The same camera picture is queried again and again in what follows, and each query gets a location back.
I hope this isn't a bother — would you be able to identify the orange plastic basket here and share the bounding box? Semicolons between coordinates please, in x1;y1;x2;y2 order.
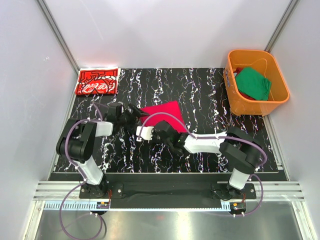
223;49;290;116

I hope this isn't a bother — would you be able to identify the crimson red polo shirt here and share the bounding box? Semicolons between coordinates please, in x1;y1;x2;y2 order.
138;100;187;134

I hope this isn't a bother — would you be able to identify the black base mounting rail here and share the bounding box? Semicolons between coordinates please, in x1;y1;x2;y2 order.
78;172;257;210

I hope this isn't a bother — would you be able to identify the left aluminium corner post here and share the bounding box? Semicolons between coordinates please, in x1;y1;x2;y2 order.
34;0;80;73

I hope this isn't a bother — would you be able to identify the folded red patterned t-shirt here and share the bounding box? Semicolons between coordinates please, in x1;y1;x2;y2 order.
74;67;121;96

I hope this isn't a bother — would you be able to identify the aluminium corner post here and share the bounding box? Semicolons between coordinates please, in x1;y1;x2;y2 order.
264;0;300;53
34;0;80;73

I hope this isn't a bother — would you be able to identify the green t-shirt in basket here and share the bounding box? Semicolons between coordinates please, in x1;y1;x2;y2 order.
235;67;272;101

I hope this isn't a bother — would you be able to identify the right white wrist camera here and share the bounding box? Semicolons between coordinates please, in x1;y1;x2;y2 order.
136;126;154;142

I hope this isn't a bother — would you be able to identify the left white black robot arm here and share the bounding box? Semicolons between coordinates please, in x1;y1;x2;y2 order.
56;102;150;186

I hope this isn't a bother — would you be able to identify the right aluminium corner post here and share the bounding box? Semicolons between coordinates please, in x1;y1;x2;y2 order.
264;0;300;53

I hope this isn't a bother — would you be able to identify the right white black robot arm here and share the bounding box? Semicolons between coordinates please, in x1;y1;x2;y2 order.
152;120;268;191

